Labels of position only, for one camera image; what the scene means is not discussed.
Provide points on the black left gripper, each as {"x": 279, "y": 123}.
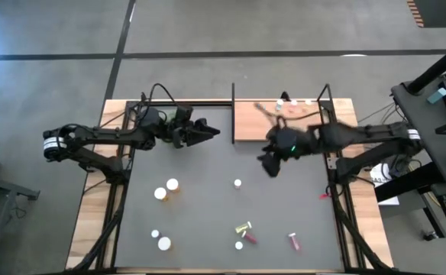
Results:
{"x": 179, "y": 128}

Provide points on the teal small box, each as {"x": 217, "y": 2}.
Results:
{"x": 437, "y": 95}

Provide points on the blue pill bottle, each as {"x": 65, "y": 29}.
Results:
{"x": 279, "y": 104}

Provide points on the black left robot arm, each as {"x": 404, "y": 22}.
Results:
{"x": 104, "y": 133}

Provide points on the grey metal stand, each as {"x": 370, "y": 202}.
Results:
{"x": 1, "y": 187}

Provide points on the clear bottle with red pills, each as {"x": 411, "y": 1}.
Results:
{"x": 250, "y": 237}
{"x": 155, "y": 233}

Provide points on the black mat with orange stripes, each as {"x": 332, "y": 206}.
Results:
{"x": 437, "y": 13}

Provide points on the large amber pill bottle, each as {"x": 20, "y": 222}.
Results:
{"x": 160, "y": 193}
{"x": 172, "y": 184}

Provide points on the dark grey desk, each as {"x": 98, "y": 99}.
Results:
{"x": 425, "y": 114}

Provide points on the black slanted pole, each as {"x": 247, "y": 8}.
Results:
{"x": 437, "y": 66}

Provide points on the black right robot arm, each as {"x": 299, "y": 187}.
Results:
{"x": 360, "y": 135}

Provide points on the black upright shelf post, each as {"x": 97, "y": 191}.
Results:
{"x": 233, "y": 114}

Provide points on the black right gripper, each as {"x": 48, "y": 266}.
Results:
{"x": 286, "y": 141}

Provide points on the wooden shelf board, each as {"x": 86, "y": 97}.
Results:
{"x": 253, "y": 128}

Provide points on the silver frame bracket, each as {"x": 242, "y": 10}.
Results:
{"x": 332, "y": 163}

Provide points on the small black floor object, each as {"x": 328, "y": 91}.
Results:
{"x": 430, "y": 235}

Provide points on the white round bottle bottom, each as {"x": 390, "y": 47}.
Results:
{"x": 164, "y": 243}

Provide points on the red tag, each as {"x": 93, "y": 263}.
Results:
{"x": 324, "y": 196}

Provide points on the white paper sheet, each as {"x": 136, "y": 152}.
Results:
{"x": 389, "y": 200}

